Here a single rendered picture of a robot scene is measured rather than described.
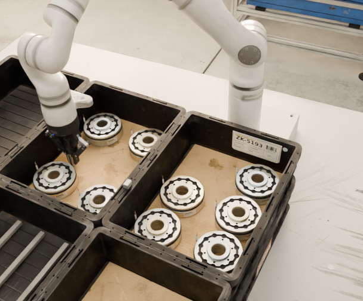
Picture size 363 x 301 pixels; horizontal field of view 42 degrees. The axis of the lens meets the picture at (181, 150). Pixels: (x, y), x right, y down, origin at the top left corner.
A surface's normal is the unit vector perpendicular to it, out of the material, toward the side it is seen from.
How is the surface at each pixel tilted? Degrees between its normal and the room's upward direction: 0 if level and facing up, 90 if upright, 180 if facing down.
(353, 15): 90
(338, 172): 0
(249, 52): 82
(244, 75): 17
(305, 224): 0
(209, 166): 0
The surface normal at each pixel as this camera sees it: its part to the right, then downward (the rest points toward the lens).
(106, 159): -0.04, -0.71
